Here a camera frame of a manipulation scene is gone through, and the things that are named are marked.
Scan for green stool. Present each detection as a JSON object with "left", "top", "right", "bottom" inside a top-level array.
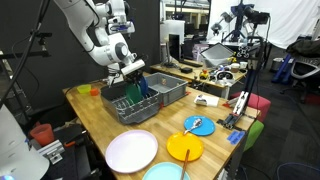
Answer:
[{"left": 244, "top": 119, "right": 265, "bottom": 153}]

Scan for grey wire dish rack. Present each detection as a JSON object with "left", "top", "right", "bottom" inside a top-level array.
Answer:
[{"left": 100, "top": 83, "right": 162, "bottom": 126}]

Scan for computer monitor on stand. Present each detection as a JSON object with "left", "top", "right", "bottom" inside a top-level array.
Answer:
[{"left": 159, "top": 19, "right": 186, "bottom": 66}]

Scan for white backdrop sheet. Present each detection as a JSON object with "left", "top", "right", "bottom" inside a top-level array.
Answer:
[{"left": 206, "top": 0, "right": 320, "bottom": 50}]

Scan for large pale pink plate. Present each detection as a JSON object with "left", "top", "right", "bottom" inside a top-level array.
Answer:
[{"left": 104, "top": 129, "right": 159, "bottom": 174}]

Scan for aluminium extrusion bracket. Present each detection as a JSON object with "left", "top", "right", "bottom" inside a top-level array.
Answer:
[{"left": 36, "top": 139, "right": 66, "bottom": 165}]

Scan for green plate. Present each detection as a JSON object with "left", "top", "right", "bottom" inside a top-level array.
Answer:
[{"left": 125, "top": 82, "right": 144, "bottom": 105}]

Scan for sky blue plate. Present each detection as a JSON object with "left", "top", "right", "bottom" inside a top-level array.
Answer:
[{"left": 183, "top": 115, "right": 216, "bottom": 137}]

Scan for pale teal plate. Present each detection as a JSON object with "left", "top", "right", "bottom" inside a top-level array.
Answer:
[{"left": 142, "top": 161, "right": 191, "bottom": 180}]

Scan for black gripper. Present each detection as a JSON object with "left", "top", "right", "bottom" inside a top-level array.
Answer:
[{"left": 125, "top": 66, "right": 148, "bottom": 88}]

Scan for orange handled tool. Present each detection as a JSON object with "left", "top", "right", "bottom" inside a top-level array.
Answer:
[{"left": 63, "top": 130, "right": 88, "bottom": 148}]

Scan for black vertical stand frame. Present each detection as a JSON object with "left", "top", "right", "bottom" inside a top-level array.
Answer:
[{"left": 244, "top": 33, "right": 265, "bottom": 101}]

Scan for grey plastic bin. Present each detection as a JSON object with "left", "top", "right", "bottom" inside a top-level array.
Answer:
[{"left": 145, "top": 72, "right": 189, "bottom": 107}]

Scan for white box with markers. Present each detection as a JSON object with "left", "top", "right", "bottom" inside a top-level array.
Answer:
[{"left": 193, "top": 93, "right": 220, "bottom": 108}]

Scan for dark blue plate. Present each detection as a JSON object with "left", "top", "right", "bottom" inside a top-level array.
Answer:
[{"left": 137, "top": 75, "right": 150, "bottom": 98}]

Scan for white headset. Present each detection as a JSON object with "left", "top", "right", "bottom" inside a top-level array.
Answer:
[{"left": 215, "top": 70, "right": 236, "bottom": 83}]

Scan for wooden desk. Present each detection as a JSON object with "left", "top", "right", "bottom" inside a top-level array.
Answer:
[{"left": 149, "top": 60, "right": 248, "bottom": 90}]

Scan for pink stool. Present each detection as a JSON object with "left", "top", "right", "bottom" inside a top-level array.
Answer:
[{"left": 229, "top": 92, "right": 272, "bottom": 123}]

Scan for black camera rig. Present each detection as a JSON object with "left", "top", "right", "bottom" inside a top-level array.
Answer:
[{"left": 210, "top": 0, "right": 270, "bottom": 44}]

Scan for brown wooden stick utensil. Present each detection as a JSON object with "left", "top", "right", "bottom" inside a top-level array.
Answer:
[{"left": 179, "top": 148, "right": 191, "bottom": 180}]

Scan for red plastic cup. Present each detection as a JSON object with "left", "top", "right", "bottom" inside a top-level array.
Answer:
[{"left": 29, "top": 123, "right": 55, "bottom": 147}]

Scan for small black camera on bar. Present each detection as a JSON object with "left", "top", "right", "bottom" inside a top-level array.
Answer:
[{"left": 0, "top": 29, "right": 54, "bottom": 62}]

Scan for tilted grey tray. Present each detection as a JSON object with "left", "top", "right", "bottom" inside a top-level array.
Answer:
[{"left": 200, "top": 43, "right": 234, "bottom": 68}]

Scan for silver spoon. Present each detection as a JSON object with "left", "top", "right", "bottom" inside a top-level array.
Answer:
[{"left": 183, "top": 117, "right": 203, "bottom": 135}]

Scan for blue tape strips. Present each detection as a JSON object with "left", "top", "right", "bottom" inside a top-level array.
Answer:
[{"left": 227, "top": 129, "right": 246, "bottom": 145}]

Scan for yellow plate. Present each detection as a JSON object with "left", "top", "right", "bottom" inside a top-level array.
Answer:
[{"left": 166, "top": 131, "right": 205, "bottom": 162}]

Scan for blue leaning object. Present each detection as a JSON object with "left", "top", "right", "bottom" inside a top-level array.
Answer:
[{"left": 271, "top": 53, "right": 293, "bottom": 84}]

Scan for lime green bowl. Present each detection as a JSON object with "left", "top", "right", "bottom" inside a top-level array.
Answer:
[{"left": 76, "top": 84, "right": 92, "bottom": 95}]

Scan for office chair with black jacket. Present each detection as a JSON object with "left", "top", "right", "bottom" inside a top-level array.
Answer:
[{"left": 285, "top": 38, "right": 320, "bottom": 103}]

